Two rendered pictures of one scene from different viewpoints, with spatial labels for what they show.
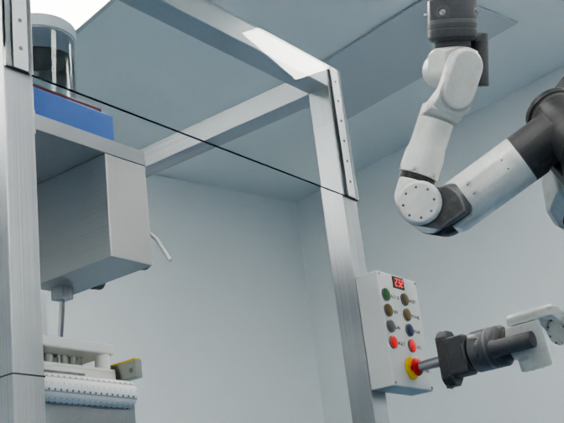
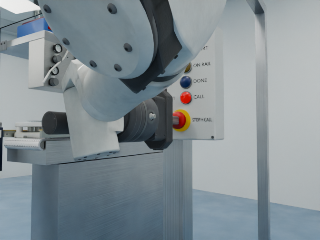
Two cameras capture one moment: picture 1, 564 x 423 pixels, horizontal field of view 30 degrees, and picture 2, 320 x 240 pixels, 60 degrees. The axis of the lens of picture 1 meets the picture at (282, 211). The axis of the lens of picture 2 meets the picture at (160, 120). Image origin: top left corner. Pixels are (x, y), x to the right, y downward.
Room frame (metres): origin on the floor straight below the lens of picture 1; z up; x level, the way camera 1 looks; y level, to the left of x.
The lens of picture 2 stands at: (2.23, -0.88, 0.92)
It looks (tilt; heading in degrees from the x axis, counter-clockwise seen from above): 2 degrees up; 86
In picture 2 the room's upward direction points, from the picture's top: straight up
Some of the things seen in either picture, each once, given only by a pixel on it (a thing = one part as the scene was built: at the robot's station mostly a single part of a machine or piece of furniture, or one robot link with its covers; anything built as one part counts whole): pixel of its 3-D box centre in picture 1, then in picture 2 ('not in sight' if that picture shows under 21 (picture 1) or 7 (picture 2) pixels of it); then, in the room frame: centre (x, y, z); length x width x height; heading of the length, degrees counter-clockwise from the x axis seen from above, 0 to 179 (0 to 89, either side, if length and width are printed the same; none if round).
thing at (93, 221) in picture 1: (88, 227); (58, 68); (1.86, 0.37, 1.20); 0.22 x 0.11 x 0.20; 55
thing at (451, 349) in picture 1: (469, 354); (145, 118); (2.24, -0.36, 0.94); 0.12 x 0.10 x 0.13; 55
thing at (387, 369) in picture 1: (394, 334); (185, 85); (2.34, -0.22, 1.03); 0.17 x 0.06 x 0.26; 145
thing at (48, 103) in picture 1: (42, 133); (50, 34); (1.80, 0.43, 1.37); 0.21 x 0.20 x 0.09; 145
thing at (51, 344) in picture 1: (14, 357); (53, 125); (1.80, 0.50, 0.95); 0.25 x 0.24 x 0.02; 145
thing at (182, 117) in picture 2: (411, 368); (180, 120); (2.32, -0.24, 0.94); 0.04 x 0.04 x 0.04; 55
